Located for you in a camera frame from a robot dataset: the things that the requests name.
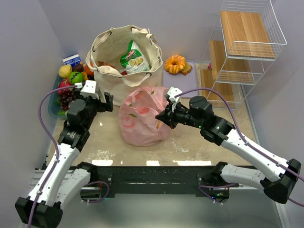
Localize pink plastic grocery bag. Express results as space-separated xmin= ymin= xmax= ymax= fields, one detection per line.
xmin=118 ymin=86 xmax=170 ymax=147

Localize large red cookie bag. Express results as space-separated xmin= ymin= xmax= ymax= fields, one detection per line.
xmin=98 ymin=61 xmax=116 ymax=72

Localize cream canvas tote bag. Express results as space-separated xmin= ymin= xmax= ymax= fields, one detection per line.
xmin=85 ymin=25 xmax=163 ymax=106

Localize green white chips bag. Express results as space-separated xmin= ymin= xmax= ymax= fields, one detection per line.
xmin=120 ymin=40 xmax=150 ymax=74

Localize brown bread slice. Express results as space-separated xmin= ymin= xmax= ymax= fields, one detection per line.
xmin=156 ymin=121 xmax=163 ymax=130

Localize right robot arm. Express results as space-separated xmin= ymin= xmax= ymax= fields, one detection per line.
xmin=156 ymin=96 xmax=301 ymax=204

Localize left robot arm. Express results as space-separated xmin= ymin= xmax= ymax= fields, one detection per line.
xmin=15 ymin=93 xmax=113 ymax=228

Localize lavender food tray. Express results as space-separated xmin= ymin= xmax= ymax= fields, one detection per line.
xmin=162 ymin=61 xmax=198 ymax=92

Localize orange fruit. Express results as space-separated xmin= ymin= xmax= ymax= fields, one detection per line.
xmin=85 ymin=64 xmax=94 ymax=77

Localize green fruit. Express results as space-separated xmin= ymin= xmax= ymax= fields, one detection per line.
xmin=68 ymin=72 xmax=84 ymax=85

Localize pink dragon fruit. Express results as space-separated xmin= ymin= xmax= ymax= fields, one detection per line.
xmin=57 ymin=78 xmax=73 ymax=95

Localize dark plum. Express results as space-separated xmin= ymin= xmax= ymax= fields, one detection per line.
xmin=72 ymin=63 xmax=84 ymax=73

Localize teal fruit bin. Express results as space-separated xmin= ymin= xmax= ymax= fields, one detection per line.
xmin=48 ymin=76 xmax=67 ymax=119

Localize yellow lemon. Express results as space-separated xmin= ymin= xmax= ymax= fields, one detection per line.
xmin=58 ymin=65 xmax=72 ymax=78

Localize cake slice behind bundt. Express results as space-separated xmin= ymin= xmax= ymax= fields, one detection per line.
xmin=180 ymin=62 xmax=192 ymax=76

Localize blue white carton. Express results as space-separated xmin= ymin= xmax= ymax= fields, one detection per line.
xmin=62 ymin=54 xmax=81 ymax=67

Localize orange bundt cake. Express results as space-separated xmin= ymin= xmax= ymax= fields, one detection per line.
xmin=164 ymin=55 xmax=187 ymax=74

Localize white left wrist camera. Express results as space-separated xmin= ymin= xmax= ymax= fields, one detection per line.
xmin=74 ymin=80 xmax=99 ymax=99

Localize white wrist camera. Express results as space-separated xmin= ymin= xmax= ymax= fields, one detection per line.
xmin=74 ymin=80 xmax=99 ymax=99
xmin=165 ymin=87 xmax=182 ymax=112

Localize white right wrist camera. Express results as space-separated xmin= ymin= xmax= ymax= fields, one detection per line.
xmin=165 ymin=87 xmax=182 ymax=112

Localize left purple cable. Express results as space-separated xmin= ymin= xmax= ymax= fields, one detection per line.
xmin=26 ymin=85 xmax=111 ymax=228

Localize purple cable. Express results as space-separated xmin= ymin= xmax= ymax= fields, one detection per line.
xmin=175 ymin=87 xmax=304 ymax=207
xmin=26 ymin=85 xmax=111 ymax=228

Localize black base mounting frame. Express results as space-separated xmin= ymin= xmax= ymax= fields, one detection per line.
xmin=73 ymin=162 xmax=238 ymax=203

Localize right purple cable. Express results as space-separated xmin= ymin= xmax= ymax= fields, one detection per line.
xmin=175 ymin=87 xmax=304 ymax=207

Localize white wire shelf rack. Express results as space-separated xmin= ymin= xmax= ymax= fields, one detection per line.
xmin=198 ymin=0 xmax=287 ymax=109

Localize aluminium table frame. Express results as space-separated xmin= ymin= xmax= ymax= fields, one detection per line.
xmin=19 ymin=147 xmax=293 ymax=228

